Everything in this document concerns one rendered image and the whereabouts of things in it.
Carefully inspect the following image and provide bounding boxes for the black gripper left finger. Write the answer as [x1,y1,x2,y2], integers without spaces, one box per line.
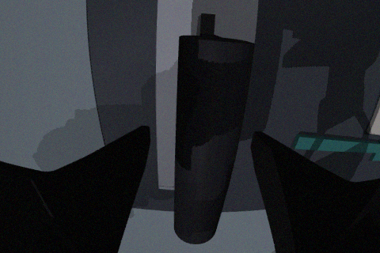
[0,126,150,253]

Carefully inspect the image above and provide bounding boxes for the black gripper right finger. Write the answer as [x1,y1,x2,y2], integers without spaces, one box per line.
[250,131,380,253]

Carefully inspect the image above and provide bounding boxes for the teal trowel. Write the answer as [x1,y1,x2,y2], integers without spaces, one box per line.
[293,134,380,161]

